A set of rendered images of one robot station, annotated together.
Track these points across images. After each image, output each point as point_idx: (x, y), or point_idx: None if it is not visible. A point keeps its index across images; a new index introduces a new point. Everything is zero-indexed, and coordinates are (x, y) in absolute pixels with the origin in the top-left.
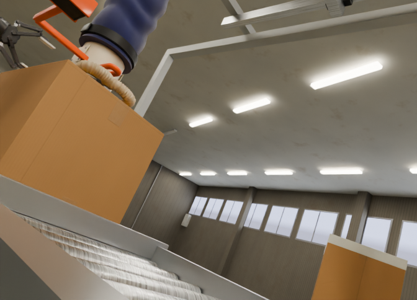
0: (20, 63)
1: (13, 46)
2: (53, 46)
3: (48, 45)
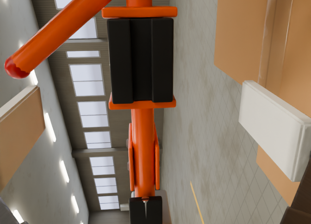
0: (309, 146)
1: (292, 213)
2: (27, 90)
3: (29, 126)
